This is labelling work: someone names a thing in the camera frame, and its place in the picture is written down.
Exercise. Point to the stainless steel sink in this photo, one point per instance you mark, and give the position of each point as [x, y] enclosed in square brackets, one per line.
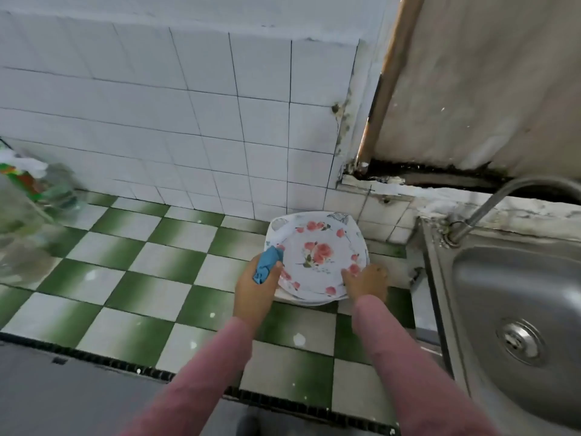
[536, 286]

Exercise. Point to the blue cleaning cloth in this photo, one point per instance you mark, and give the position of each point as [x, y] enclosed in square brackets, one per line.
[266, 264]

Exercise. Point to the person's right leg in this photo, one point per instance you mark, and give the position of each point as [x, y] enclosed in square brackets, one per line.
[259, 424]

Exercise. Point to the weathered wooden board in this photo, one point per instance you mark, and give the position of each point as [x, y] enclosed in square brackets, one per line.
[490, 77]

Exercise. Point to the large clear plastic bottle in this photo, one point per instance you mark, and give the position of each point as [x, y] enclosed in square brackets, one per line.
[18, 240]

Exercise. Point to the green checkered tile countertop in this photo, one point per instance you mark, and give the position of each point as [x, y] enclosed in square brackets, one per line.
[136, 268]

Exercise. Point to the person's left forearm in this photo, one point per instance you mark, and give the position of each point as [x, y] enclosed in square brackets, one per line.
[191, 386]

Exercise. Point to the person's right hand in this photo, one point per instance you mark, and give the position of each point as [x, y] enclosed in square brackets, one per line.
[365, 282]

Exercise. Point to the clear bottle with green liquid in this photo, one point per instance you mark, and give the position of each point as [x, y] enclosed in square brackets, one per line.
[59, 195]

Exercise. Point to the person's right forearm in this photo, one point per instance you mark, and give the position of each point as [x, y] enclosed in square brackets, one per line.
[408, 367]

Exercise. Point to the chrome faucet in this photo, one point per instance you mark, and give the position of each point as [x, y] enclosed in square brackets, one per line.
[536, 182]

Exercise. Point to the person's left hand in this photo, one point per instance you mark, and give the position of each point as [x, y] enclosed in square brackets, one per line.
[254, 293]

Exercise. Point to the stack of floral plates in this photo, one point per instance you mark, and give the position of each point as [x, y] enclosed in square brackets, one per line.
[318, 251]

